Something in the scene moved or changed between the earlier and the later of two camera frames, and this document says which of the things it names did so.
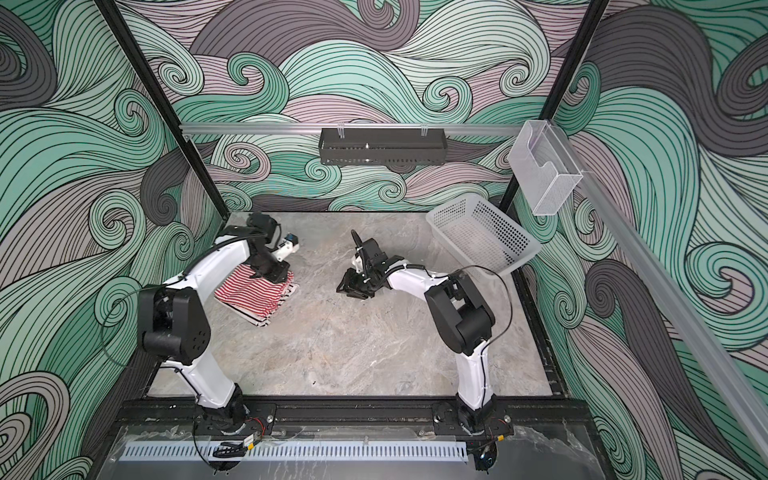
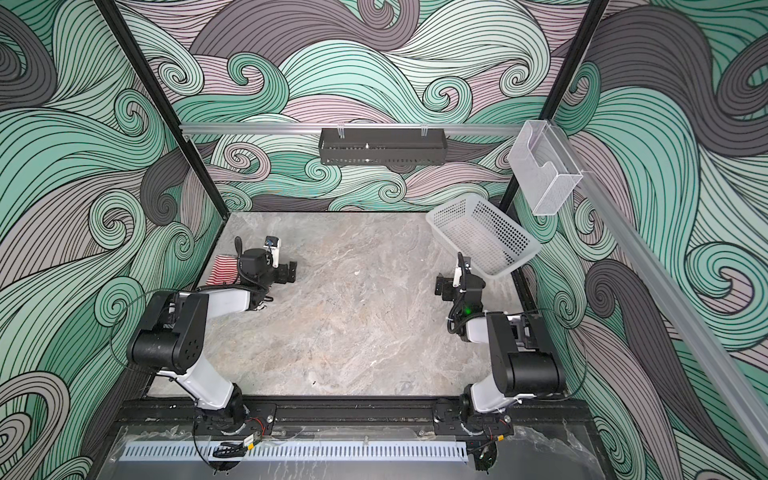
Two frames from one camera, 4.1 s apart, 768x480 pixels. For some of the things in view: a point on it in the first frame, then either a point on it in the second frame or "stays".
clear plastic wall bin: [544, 167] stays
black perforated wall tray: [382, 146] stays
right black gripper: [351, 287] -> [449, 286]
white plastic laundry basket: [476, 235] stays
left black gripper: [283, 269] -> [283, 278]
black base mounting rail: [354, 416] stays
